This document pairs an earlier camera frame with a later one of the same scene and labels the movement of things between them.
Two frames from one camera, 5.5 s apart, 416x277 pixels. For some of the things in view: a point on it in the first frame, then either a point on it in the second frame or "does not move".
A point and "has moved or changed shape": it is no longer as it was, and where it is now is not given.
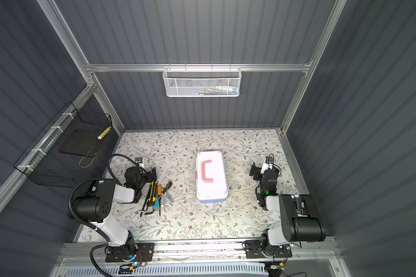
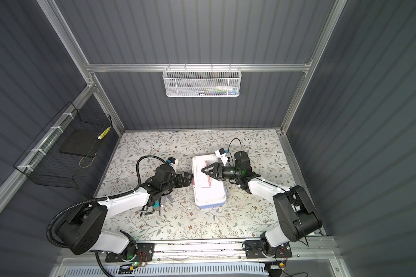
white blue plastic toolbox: [212, 185] has moved or changed shape
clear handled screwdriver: [170, 199] does not move
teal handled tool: [156, 205] does not move
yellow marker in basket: [104, 133] does not move
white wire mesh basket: [202, 82] does not move
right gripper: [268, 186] -> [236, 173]
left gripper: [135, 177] -> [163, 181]
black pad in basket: [83, 141] does not move
